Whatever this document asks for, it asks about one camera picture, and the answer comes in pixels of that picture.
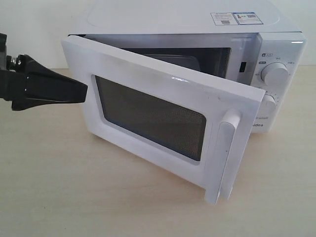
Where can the lower white timer knob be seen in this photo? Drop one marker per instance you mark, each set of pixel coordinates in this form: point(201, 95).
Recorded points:
point(268, 104)

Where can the white microwave door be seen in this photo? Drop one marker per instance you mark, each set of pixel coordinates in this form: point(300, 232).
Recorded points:
point(191, 124)

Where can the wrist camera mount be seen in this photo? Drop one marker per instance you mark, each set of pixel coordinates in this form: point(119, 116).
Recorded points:
point(8, 62)

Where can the blue energy label sticker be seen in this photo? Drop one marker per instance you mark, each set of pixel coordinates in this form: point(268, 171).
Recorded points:
point(247, 18)

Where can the white plastic lidded container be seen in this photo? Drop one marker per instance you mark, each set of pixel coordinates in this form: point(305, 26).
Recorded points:
point(179, 60)

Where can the white microwave oven body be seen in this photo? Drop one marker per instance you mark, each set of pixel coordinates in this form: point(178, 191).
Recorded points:
point(185, 27)

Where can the upper white control knob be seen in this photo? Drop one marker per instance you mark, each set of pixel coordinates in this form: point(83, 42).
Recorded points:
point(274, 74)

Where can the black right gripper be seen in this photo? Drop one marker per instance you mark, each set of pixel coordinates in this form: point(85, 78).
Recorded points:
point(37, 85)

